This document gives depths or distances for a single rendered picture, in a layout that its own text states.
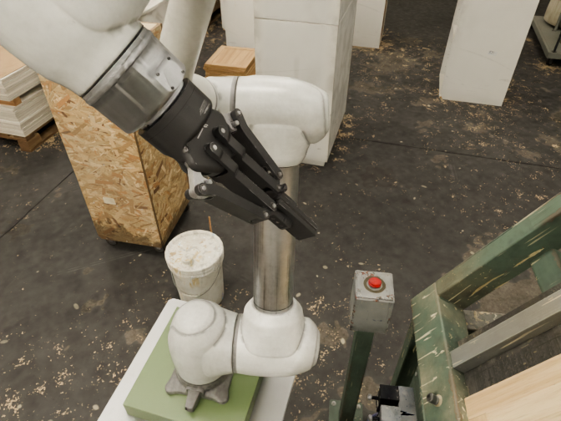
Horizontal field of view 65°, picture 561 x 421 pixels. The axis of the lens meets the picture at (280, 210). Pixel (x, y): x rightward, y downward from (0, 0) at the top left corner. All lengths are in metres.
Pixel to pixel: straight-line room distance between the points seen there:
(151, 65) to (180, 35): 0.21
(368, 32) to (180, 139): 5.38
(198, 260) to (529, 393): 1.58
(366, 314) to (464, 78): 3.51
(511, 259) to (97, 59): 1.20
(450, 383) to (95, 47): 1.16
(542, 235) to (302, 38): 2.12
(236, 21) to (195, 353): 4.25
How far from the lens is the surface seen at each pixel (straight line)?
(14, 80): 3.99
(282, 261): 1.03
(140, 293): 2.68
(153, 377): 1.40
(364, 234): 2.93
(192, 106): 0.44
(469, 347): 1.32
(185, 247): 2.35
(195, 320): 1.14
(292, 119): 0.88
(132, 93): 0.42
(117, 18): 0.42
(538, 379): 1.20
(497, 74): 4.69
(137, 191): 2.51
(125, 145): 2.35
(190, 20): 0.61
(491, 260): 1.38
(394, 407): 1.40
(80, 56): 0.42
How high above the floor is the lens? 2.00
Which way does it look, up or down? 41 degrees down
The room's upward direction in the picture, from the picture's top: straight up
